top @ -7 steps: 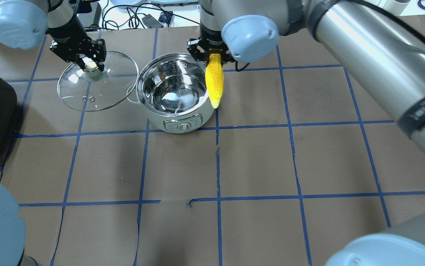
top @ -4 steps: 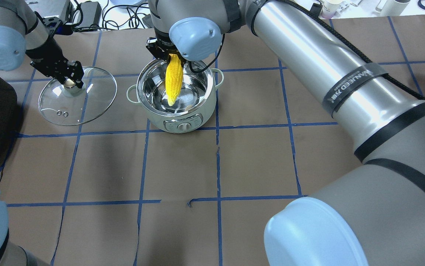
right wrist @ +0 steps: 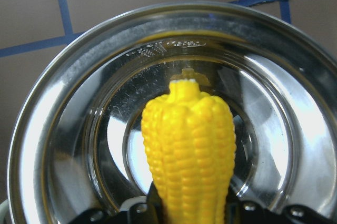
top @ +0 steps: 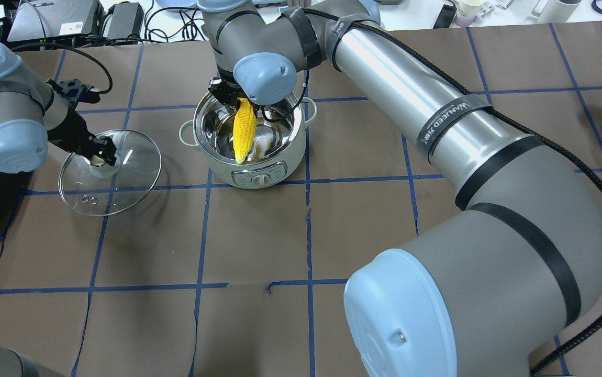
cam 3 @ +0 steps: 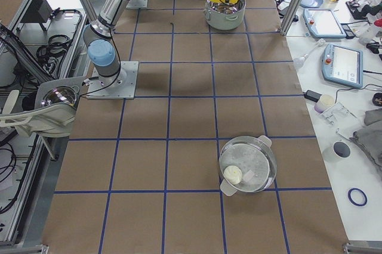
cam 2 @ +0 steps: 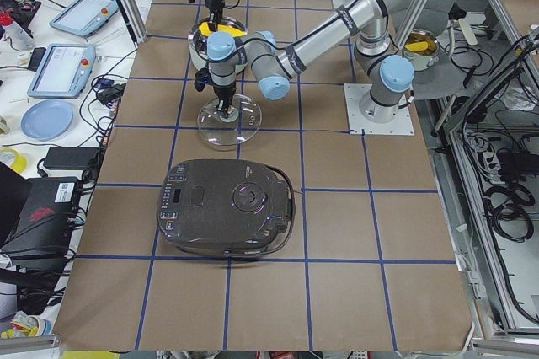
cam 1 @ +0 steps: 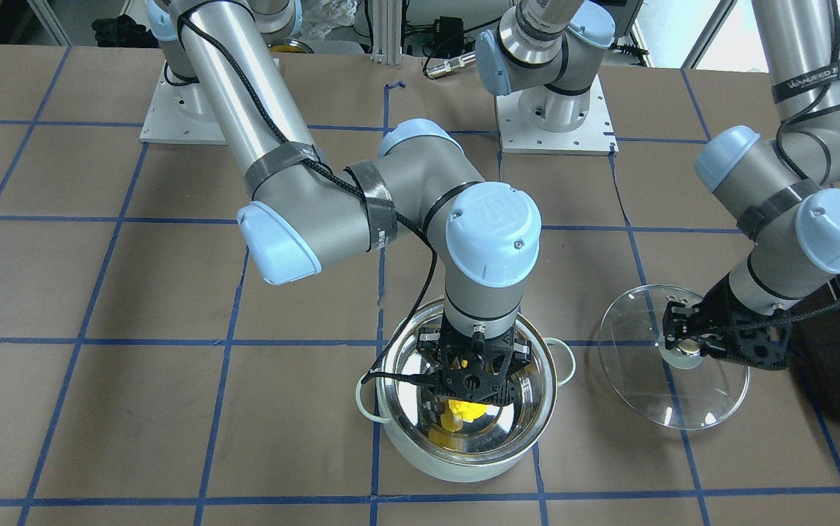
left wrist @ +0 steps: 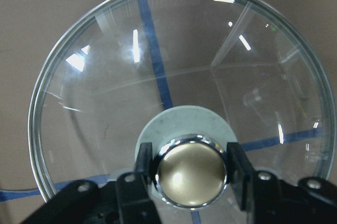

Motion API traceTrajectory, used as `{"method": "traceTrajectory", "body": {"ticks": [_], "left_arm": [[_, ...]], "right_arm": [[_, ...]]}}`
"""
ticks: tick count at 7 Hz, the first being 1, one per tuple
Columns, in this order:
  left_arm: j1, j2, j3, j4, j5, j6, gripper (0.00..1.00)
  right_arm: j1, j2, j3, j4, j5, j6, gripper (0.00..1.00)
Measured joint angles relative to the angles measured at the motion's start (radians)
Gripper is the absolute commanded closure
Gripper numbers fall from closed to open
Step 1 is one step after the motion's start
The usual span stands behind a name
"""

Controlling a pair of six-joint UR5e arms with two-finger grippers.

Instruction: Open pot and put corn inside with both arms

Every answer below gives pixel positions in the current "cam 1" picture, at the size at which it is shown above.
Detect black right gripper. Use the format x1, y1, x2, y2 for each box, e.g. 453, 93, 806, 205
415, 321, 532, 406

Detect pale green electric pot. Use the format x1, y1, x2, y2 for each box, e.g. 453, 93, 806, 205
354, 299, 573, 483

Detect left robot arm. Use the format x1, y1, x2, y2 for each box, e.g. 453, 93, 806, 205
656, 1, 840, 370

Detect yellow toy corn cob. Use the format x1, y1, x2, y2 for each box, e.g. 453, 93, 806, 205
427, 399, 492, 451

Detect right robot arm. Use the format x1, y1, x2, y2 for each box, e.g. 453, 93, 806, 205
147, 1, 541, 406

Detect glass pot lid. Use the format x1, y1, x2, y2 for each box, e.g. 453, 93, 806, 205
598, 284, 750, 430

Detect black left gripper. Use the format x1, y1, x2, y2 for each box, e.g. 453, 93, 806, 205
663, 276, 790, 370

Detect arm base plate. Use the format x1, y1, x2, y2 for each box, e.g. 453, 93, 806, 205
495, 77, 619, 156
140, 63, 227, 145

